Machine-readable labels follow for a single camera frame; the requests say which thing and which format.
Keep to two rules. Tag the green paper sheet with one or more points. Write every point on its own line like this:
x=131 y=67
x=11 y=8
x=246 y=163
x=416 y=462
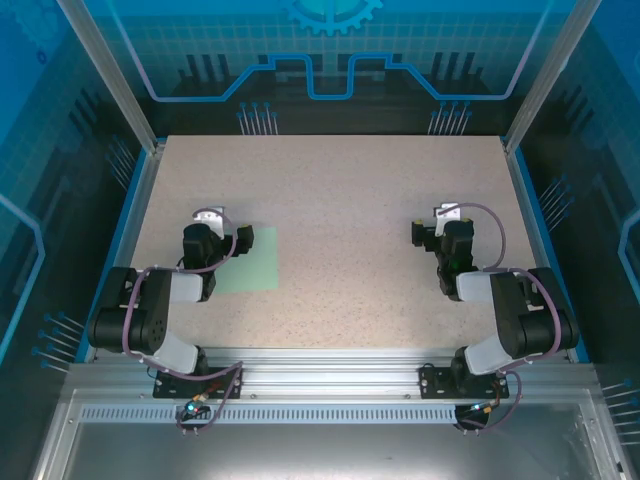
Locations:
x=260 y=265

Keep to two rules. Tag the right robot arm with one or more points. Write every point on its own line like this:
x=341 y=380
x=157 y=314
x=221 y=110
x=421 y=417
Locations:
x=515 y=320

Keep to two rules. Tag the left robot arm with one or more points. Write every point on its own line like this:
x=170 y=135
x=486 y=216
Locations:
x=150 y=310

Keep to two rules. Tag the metal tray panel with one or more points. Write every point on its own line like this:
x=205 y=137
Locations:
x=325 y=455

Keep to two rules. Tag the aluminium side rail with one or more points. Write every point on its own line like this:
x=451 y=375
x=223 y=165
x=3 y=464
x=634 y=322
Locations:
x=538 y=240
x=129 y=240

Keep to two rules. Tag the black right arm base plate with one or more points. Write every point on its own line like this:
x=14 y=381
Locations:
x=431 y=382

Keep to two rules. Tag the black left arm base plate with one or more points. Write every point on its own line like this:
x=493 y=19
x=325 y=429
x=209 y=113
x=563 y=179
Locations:
x=162 y=387

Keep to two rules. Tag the aluminium mounting rail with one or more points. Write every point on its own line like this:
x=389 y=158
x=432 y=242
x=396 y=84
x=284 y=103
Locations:
x=325 y=375

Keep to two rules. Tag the aluminium frame post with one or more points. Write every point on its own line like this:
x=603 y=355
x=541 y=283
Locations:
x=550 y=75
x=114 y=75

